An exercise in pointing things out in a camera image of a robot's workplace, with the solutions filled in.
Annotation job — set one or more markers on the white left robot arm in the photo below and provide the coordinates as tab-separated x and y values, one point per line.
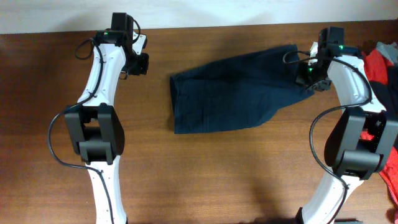
95	130

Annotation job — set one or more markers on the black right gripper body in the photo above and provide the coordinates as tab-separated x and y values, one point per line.
312	77

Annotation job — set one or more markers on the black garment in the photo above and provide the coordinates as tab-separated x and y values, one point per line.
387	93

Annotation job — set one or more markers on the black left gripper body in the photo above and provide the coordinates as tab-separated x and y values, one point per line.
137	63

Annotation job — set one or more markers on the dark blue shirt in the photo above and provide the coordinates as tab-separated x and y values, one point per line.
239	92

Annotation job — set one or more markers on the grey garment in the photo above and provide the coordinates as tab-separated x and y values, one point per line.
389	51

